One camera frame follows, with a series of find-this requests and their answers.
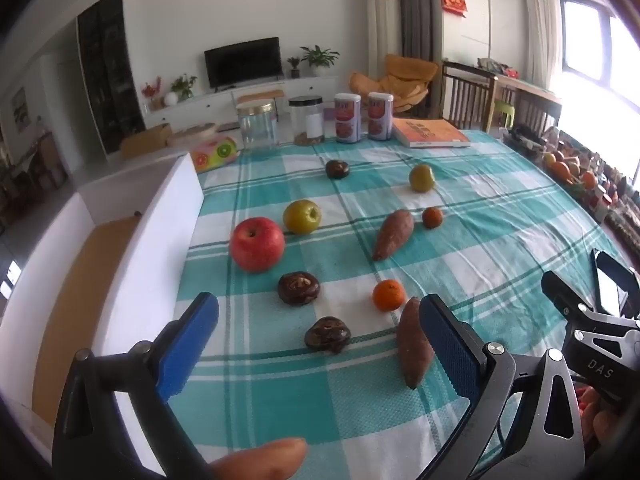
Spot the white foam box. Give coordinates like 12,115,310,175
0,152,206,480

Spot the red labelled can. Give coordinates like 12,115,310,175
334,92,362,145
367,92,395,141

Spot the clear jar with black lid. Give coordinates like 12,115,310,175
288,96,326,147

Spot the orange bean bag chair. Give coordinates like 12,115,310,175
348,54,441,114

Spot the bright orange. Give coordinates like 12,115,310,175
372,279,406,313

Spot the white television cabinet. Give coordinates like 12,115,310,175
142,76,342,135

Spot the teal checked tablecloth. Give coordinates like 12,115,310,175
162,129,638,480

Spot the fruit print pouch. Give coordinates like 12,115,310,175
191,135,240,174

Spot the white sheer curtain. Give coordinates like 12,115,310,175
522,0,564,97

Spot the leafy plant in vase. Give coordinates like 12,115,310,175
170,74,199,102

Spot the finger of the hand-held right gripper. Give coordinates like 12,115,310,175
541,270,593,326

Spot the red apple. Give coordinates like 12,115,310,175
230,217,286,274

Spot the window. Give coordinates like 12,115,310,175
559,0,640,196

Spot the dark wooden chair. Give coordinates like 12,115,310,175
441,61,497,132

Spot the cardboard box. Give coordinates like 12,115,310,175
120,124,174,159

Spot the wooden desk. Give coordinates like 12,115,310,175
492,71,562,107

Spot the green potted plant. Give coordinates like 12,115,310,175
300,45,341,79

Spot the brown shiitake mushroom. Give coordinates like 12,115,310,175
304,316,352,355
278,271,321,306

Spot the grey curtain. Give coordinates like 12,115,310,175
384,0,444,67

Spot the dark display cabinet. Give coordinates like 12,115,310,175
76,0,147,157

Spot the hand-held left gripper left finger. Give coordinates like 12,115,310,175
51,291,221,480

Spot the white floor air conditioner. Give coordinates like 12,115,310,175
363,0,401,97

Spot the orange book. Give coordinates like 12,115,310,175
392,118,472,150

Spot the sweet potato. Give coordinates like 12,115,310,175
372,209,416,261
396,296,437,391

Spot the black television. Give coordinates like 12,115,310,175
203,36,282,92

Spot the person's right hand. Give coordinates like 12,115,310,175
579,389,623,463

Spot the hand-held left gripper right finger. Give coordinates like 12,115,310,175
415,294,586,480

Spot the yellow-green apple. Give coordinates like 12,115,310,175
409,164,435,194
283,199,321,235

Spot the glass jar with gold lid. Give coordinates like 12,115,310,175
236,101,279,152

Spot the red flower bouquet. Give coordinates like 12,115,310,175
141,77,164,111

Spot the green plastic stool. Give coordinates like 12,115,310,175
492,100,516,129

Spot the person's left hand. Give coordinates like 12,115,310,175
210,437,308,480

